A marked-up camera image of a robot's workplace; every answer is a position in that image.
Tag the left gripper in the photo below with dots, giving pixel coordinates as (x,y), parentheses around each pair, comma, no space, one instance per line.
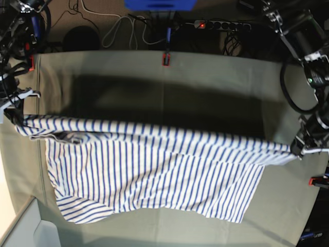
(312,134)

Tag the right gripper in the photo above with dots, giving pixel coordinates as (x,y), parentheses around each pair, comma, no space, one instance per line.
(8,88)

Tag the blue white striped t-shirt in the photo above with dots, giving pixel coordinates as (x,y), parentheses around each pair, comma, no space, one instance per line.
(99,168)

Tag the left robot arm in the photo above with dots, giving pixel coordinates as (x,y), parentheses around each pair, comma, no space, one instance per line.
(308,46)

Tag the red black clamp right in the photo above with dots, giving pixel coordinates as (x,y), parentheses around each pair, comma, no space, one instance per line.
(320,182)

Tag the red black clamp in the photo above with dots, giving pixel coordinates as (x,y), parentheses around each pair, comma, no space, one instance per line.
(320,182)
(29,58)
(166,59)

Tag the red black clamp left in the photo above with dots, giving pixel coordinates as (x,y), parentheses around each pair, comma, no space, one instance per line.
(29,58)

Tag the green table cloth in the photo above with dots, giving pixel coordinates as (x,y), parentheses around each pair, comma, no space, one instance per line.
(204,92)

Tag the round black stool base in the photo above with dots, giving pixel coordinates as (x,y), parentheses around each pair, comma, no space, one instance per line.
(81,38)

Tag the white power strip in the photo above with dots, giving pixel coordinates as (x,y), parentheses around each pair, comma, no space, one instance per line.
(226,26)

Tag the red black clamp centre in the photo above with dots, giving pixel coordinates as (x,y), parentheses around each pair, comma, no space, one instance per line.
(166,59)

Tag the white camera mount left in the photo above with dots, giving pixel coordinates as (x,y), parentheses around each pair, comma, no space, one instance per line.
(300,153)

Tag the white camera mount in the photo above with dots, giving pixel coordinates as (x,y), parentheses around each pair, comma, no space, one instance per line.
(300,153)
(17,101)

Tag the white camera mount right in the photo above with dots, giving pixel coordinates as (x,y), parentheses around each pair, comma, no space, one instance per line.
(17,101)

